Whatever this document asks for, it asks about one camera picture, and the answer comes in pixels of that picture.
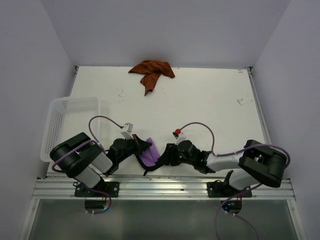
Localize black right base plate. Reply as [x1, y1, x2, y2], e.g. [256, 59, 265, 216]
[206, 180, 253, 198]

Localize purple grey microfiber towel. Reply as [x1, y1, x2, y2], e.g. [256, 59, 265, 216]
[136, 137, 162, 176]

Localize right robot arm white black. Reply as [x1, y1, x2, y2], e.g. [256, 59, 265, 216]
[156, 140, 291, 197]

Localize white perforated plastic basket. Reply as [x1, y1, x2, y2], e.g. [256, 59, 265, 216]
[40, 96, 101, 163]

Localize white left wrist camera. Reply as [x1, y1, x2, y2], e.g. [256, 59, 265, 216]
[120, 122, 133, 140]

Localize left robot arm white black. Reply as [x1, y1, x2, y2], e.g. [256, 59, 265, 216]
[49, 132, 152, 197]

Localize rust orange towel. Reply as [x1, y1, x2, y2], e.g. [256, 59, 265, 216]
[128, 59, 175, 96]

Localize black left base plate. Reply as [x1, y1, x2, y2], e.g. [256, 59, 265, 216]
[72, 181, 120, 198]

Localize aluminium mounting rail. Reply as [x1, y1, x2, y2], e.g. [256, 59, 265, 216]
[31, 174, 295, 200]

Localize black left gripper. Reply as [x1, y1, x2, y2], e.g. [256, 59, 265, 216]
[117, 133, 152, 163]

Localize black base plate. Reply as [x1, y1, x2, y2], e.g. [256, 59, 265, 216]
[206, 180, 253, 198]
[72, 181, 120, 198]

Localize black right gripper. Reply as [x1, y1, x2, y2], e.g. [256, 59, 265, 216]
[157, 143, 195, 166]

